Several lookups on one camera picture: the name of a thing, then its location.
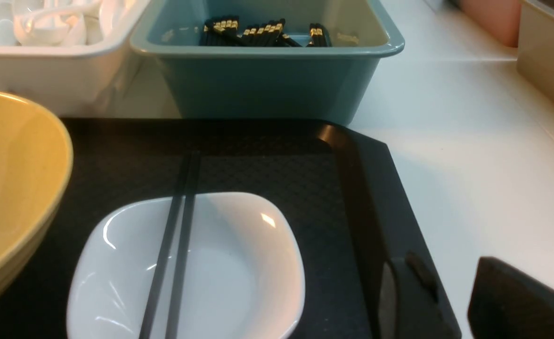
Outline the yellow noodle bowl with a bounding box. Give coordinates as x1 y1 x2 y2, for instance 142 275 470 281
0 92 74 296

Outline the white spoon bin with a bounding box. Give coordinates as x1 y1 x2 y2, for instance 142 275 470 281
0 0 149 116

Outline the blue-grey chopstick bin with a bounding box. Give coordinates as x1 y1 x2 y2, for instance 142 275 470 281
130 0 405 125

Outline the beige container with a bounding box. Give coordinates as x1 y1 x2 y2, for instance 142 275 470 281
517 0 554 103

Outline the bundle of black chopsticks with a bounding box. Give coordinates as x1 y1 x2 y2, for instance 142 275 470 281
198 15 333 48

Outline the pile of white spoons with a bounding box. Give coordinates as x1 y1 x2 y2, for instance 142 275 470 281
0 0 136 47

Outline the black serving tray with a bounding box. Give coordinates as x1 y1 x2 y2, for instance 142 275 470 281
0 118 462 339

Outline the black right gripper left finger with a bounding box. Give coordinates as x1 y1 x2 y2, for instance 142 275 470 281
378 251 461 339

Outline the white square sauce dish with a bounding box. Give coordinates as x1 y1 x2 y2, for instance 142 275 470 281
66 192 305 339

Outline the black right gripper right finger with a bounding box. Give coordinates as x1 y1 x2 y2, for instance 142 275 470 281
467 256 554 339

